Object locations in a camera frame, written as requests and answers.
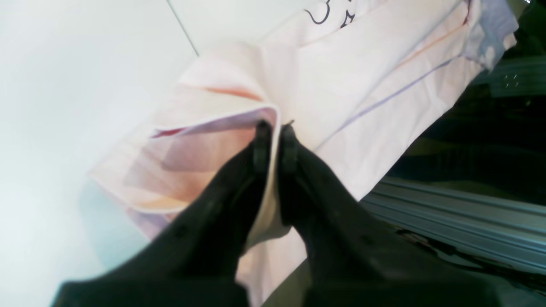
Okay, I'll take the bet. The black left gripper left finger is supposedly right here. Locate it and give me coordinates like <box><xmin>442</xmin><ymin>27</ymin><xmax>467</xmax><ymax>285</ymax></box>
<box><xmin>53</xmin><ymin>121</ymin><xmax>272</xmax><ymax>307</ymax></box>

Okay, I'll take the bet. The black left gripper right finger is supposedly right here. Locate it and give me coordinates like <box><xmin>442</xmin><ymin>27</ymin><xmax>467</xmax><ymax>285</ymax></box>
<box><xmin>277</xmin><ymin>125</ymin><xmax>545</xmax><ymax>307</ymax></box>

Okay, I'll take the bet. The pink T-shirt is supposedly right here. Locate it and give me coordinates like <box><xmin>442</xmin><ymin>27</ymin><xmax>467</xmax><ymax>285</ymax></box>
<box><xmin>91</xmin><ymin>0</ymin><xmax>518</xmax><ymax>307</ymax></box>

